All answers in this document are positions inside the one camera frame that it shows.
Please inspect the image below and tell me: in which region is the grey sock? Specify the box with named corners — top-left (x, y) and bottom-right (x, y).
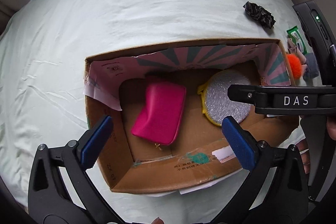
top-left (303, 53), bottom-right (319, 81)

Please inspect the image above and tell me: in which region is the yellow rimmed silver scrubber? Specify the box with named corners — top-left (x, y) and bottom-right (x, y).
top-left (197, 69), bottom-right (251, 126)

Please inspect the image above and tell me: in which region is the dusty pink cloth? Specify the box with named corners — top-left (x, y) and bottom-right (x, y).
top-left (287, 38), bottom-right (306, 76)

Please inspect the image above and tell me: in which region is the black patterned cloth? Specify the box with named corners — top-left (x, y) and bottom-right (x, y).
top-left (243, 2), bottom-right (276, 29)

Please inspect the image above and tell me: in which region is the orange fluffy ball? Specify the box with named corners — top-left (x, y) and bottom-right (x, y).
top-left (286, 53), bottom-right (302, 80)

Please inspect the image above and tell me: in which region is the person's right hand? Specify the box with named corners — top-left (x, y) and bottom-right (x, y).
top-left (300, 115), bottom-right (335, 177)

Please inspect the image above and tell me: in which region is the green snack packet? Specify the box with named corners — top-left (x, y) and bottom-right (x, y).
top-left (286, 26), bottom-right (307, 55)

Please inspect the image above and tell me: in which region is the person's left hand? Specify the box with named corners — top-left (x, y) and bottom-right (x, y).
top-left (151, 217), bottom-right (164, 224)

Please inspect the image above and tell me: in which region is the pale green bed sheet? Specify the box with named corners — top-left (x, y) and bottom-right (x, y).
top-left (0, 0), bottom-right (322, 224)

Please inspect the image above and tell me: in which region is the pink zip pouch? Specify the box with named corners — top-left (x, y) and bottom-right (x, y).
top-left (131, 81), bottom-right (187, 146)

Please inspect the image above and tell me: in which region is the brown cardboard box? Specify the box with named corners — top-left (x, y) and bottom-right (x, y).
top-left (84, 38), bottom-right (294, 194)

